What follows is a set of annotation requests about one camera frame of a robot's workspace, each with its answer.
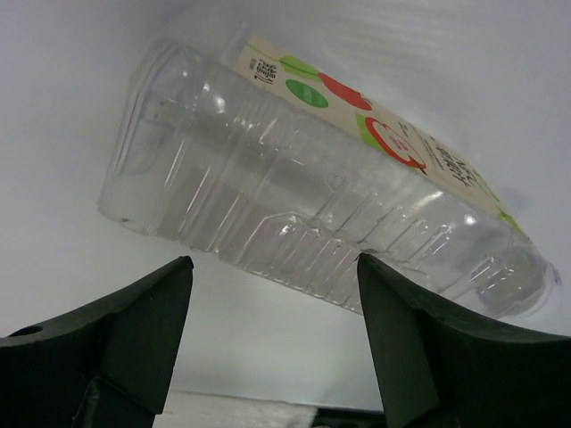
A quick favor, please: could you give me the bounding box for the large clear square bottle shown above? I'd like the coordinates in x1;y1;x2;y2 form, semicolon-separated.
99;25;562;318

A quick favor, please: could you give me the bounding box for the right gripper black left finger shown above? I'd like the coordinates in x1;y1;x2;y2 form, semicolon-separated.
1;256;194;427

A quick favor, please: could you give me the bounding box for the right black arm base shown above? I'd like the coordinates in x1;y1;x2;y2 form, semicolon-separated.
310;407;387;428

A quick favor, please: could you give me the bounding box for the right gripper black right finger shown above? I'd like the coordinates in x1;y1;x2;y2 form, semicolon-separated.
357;254;570;427

